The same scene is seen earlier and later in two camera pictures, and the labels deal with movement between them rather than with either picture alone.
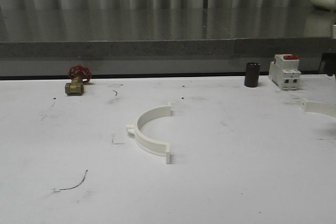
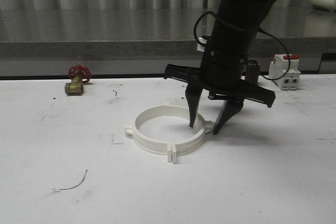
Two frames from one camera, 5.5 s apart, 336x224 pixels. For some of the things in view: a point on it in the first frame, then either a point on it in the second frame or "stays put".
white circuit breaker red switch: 284,72 stays put
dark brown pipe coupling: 252,74 stays put
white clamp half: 328,109 -> 207,127
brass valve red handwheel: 79,74 stays put
